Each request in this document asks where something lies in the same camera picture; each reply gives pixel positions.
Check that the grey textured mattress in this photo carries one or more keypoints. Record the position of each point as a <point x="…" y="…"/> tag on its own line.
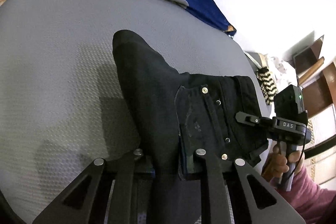
<point x="52" y="56"/>

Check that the grey cushion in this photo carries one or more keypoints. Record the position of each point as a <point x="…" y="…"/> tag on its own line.
<point x="253" y="58"/>

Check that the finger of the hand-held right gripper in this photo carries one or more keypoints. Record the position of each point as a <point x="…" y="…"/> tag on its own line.
<point x="249" y="119"/>

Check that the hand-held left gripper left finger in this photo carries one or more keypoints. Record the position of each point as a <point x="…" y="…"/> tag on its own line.
<point x="136" y="161"/>

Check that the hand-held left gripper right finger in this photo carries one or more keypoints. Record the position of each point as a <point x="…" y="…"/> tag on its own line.
<point x="202" y="162"/>

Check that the person's right hand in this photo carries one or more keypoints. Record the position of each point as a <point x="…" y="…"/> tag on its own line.
<point x="278" y="163"/>

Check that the black white zigzag cloth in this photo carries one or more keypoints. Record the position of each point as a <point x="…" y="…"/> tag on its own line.
<point x="267" y="85"/>

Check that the black pants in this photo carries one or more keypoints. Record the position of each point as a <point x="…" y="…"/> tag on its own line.
<point x="152" y="87"/>

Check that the wooden cabinet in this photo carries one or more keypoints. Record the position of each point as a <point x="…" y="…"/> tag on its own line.
<point x="323" y="87"/>

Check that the person's right forearm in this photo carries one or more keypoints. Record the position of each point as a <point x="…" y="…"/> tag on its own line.
<point x="312" y="197"/>

